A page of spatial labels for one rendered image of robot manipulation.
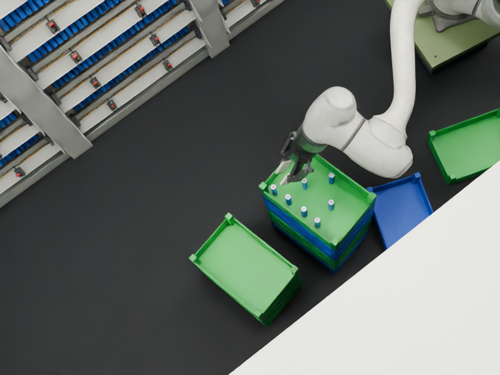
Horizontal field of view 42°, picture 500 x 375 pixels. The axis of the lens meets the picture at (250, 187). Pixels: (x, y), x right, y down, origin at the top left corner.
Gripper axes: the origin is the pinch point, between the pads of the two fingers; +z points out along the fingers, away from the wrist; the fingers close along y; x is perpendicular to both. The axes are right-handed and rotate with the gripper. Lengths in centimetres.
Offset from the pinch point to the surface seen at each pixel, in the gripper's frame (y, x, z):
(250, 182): 20, -13, 54
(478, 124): 10, -94, 16
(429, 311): -60, 53, -113
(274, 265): -18.7, -0.8, 33.0
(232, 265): -13.7, 11.1, 38.5
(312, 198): -6.0, -11.1, 10.6
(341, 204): -11.4, -18.0, 7.4
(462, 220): -54, 47, -116
